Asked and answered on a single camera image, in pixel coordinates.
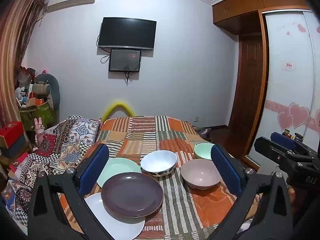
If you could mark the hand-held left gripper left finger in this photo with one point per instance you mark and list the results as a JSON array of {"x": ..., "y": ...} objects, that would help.
[{"x": 96, "y": 170}]

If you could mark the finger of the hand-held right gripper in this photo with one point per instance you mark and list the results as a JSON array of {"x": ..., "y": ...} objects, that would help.
[
  {"x": 270, "y": 148},
  {"x": 282, "y": 141}
]

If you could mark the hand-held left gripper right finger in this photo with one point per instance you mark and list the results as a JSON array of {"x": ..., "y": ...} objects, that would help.
[{"x": 225, "y": 170}]

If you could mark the pale green plate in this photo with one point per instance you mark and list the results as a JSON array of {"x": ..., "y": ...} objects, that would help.
[{"x": 117, "y": 166}]

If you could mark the pink bowl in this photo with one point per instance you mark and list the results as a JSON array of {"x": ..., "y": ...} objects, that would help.
[{"x": 200, "y": 172}]

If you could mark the pale green bowl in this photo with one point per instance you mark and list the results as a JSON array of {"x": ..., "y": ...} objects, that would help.
[{"x": 202, "y": 151}]

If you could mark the white spotted bowl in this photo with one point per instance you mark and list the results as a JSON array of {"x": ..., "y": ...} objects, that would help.
[{"x": 158, "y": 160}]

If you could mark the person's right hand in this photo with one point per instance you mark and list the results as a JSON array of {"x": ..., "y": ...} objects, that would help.
[{"x": 291, "y": 200}]

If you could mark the floral patterned blanket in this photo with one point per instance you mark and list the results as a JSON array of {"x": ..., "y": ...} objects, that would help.
[{"x": 70, "y": 140}]

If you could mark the dark cloth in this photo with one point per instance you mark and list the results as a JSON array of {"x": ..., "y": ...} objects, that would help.
[{"x": 203, "y": 133}]

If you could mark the dark purple plate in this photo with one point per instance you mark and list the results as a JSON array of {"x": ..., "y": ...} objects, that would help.
[{"x": 132, "y": 195}]

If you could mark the white heart-print sliding door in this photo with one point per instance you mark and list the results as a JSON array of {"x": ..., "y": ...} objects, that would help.
[
  {"x": 315, "y": 55},
  {"x": 282, "y": 92}
]

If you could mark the orange striped patchwork blanket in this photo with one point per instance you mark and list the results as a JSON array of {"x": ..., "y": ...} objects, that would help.
[{"x": 145, "y": 135}]

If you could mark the brown wooden door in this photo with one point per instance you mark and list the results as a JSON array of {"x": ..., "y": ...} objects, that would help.
[{"x": 247, "y": 92}]

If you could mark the white printed bedsheet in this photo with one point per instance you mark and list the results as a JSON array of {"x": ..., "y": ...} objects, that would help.
[{"x": 245, "y": 227}]

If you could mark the white plate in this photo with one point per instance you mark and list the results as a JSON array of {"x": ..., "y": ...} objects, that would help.
[{"x": 120, "y": 228}]

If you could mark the pink rabbit toy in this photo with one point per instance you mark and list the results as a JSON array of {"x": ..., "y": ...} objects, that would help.
[{"x": 39, "y": 132}]

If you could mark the yellow foam tube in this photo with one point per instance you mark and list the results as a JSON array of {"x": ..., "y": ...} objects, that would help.
[{"x": 117, "y": 104}]

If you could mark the red white door sticker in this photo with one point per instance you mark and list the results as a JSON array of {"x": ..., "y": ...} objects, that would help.
[{"x": 288, "y": 66}]

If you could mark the green box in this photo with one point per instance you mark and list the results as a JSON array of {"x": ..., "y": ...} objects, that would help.
[{"x": 40, "y": 117}]

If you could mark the dark grey box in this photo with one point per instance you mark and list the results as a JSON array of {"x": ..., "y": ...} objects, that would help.
[{"x": 15, "y": 150}]

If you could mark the grey plush cushion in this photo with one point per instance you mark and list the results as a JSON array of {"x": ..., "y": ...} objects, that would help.
[{"x": 53, "y": 92}]

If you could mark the red box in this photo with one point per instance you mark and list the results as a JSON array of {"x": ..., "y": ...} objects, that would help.
[{"x": 11, "y": 132}]

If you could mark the pile of assorted clutter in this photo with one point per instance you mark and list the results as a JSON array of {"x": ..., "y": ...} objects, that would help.
[{"x": 27, "y": 90}]

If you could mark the small black monitor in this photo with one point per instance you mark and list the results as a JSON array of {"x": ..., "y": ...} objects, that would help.
[{"x": 125, "y": 60}]

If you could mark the wooden overhead cabinet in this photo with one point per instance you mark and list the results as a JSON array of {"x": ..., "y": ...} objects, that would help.
[{"x": 240, "y": 7}]

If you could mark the striped brown curtain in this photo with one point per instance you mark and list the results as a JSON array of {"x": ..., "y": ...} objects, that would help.
[{"x": 12, "y": 55}]

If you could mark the black wall television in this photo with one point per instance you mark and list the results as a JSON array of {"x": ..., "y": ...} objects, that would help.
[{"x": 127, "y": 32}]

